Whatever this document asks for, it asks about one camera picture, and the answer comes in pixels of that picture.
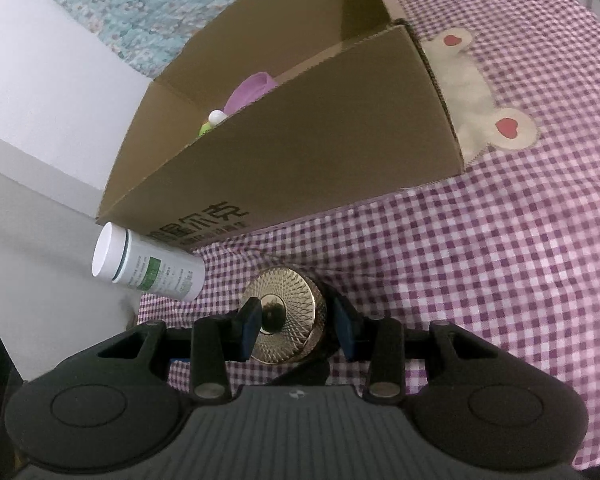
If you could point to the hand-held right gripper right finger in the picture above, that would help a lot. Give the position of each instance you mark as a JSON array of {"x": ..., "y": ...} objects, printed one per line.
[{"x": 345, "y": 332}]

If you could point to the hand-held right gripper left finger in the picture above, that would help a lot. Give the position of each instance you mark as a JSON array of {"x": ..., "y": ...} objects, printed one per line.
[{"x": 250, "y": 330}]

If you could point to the gold-lid cosmetic jar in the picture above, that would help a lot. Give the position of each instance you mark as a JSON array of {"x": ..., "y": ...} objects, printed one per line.
[{"x": 290, "y": 305}]

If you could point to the brown cardboard box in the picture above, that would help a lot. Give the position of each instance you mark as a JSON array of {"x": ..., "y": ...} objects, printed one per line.
[{"x": 305, "y": 150}]

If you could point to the green lip balm tube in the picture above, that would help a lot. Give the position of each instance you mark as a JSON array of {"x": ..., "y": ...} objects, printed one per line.
[{"x": 207, "y": 127}]

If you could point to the white bottle with green label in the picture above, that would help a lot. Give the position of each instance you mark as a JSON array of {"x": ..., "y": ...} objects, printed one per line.
[{"x": 155, "y": 270}]

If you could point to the purple checked tablecloth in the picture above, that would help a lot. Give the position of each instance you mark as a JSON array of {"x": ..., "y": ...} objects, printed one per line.
[{"x": 505, "y": 260}]

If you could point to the blue floral cloth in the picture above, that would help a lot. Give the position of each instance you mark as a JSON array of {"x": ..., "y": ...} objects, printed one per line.
[{"x": 145, "y": 5}]

